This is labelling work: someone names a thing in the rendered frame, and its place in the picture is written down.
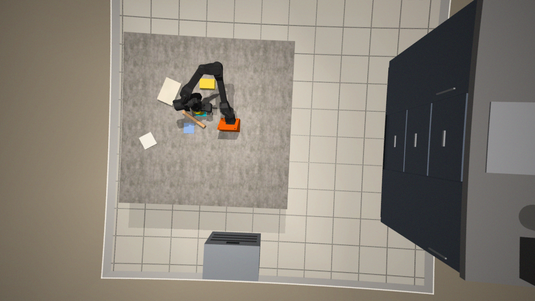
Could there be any yellow flat block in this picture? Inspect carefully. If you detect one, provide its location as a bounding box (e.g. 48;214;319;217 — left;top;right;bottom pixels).
200;79;216;90

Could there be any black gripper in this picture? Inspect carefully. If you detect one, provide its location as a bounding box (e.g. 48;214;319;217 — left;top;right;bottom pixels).
185;101;212;113

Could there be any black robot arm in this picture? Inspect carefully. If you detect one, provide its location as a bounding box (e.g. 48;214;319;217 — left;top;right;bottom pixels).
173;61;236;125

